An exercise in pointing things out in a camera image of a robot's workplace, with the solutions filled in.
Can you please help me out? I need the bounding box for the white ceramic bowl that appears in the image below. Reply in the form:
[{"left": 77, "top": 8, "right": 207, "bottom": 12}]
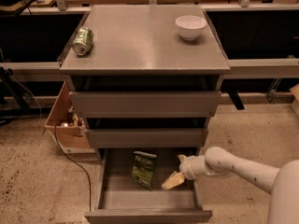
[{"left": 176, "top": 15, "right": 207, "bottom": 40}]

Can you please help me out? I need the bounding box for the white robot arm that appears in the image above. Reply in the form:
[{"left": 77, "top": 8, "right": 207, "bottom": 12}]
[{"left": 162, "top": 147, "right": 299, "bottom": 224}]

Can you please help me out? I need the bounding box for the grey open bottom drawer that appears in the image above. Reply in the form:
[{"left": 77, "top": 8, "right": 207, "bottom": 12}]
[{"left": 85, "top": 148, "right": 212, "bottom": 224}]

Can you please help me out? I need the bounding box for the green jalapeno chip bag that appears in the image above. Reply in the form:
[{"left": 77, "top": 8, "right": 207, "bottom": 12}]
[{"left": 132, "top": 150, "right": 157, "bottom": 189}]

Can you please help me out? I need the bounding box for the grey top drawer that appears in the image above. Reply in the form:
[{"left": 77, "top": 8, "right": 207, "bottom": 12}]
[{"left": 69, "top": 91, "right": 221, "bottom": 118}]

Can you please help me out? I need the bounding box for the black floor cable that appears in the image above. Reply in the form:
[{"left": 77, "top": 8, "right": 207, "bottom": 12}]
[{"left": 53, "top": 123, "right": 93, "bottom": 213}]

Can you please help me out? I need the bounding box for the wooden box on floor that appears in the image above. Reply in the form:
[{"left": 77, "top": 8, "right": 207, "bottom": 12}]
[{"left": 45, "top": 81, "right": 94, "bottom": 154}]

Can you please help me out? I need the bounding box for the green soda can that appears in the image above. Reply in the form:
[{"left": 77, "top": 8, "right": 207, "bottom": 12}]
[{"left": 72, "top": 27, "right": 93, "bottom": 56}]

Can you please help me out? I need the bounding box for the grey drawer cabinet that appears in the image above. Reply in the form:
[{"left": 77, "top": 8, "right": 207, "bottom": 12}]
[{"left": 61, "top": 5, "right": 230, "bottom": 149}]

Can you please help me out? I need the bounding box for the grey middle drawer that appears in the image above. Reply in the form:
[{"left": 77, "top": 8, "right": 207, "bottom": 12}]
[{"left": 86, "top": 128, "right": 208, "bottom": 148}]

